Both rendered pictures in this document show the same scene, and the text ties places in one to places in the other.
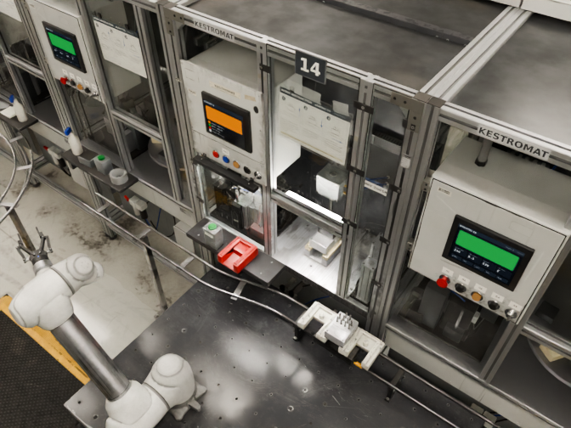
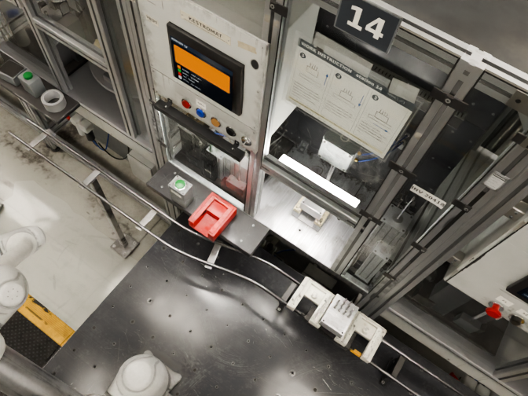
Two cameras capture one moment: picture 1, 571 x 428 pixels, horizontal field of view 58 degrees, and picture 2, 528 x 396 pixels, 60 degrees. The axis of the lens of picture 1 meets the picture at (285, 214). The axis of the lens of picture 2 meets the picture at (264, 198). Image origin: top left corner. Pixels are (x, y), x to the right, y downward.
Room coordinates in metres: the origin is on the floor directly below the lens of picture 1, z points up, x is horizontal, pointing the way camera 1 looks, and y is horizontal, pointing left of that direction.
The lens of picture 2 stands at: (0.82, 0.19, 2.60)
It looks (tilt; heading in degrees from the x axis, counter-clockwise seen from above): 62 degrees down; 349
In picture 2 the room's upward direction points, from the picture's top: 10 degrees clockwise
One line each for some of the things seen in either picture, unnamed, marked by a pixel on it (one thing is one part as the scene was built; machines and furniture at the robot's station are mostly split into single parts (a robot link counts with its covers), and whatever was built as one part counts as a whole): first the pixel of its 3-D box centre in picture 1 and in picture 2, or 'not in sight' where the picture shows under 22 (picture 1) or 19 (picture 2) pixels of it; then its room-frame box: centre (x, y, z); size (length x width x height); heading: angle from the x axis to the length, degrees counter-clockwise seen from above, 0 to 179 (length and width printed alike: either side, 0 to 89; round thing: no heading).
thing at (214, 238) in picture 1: (214, 233); (182, 190); (1.72, 0.35, 0.97); 0.08 x 0.08 x 0.12; 53
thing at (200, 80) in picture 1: (241, 112); (225, 50); (1.85, 0.19, 1.60); 0.42 x 0.29 x 0.46; 53
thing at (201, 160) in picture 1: (225, 171); (199, 126); (1.74, 0.27, 1.37); 0.36 x 0.04 x 0.04; 53
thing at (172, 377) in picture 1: (171, 378); (141, 380); (1.02, 0.48, 0.85); 0.18 x 0.16 x 0.22; 144
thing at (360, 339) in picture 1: (340, 337); (334, 320); (1.22, -0.24, 0.84); 0.36 x 0.14 x 0.10; 53
